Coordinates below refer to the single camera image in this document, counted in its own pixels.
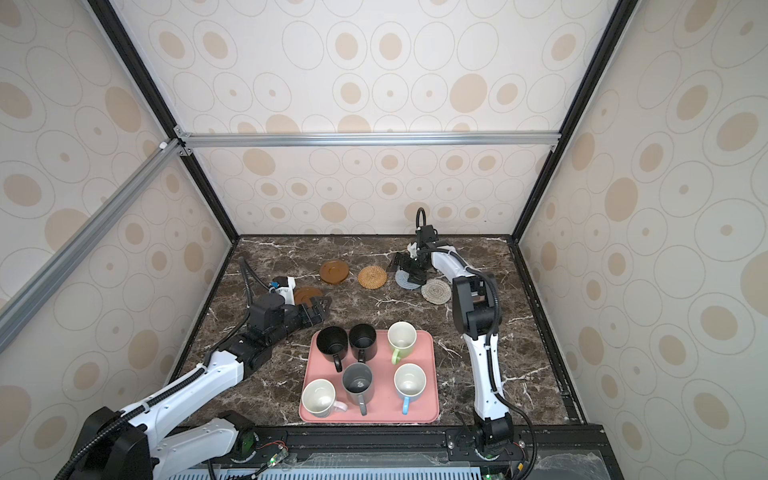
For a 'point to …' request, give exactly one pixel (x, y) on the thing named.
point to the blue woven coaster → (401, 278)
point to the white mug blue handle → (410, 381)
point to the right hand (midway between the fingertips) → (398, 272)
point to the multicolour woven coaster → (436, 291)
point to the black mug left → (332, 342)
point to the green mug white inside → (402, 337)
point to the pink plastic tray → (386, 405)
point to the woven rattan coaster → (372, 277)
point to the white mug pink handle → (318, 398)
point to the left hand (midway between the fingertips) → (328, 299)
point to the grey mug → (358, 384)
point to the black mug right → (363, 341)
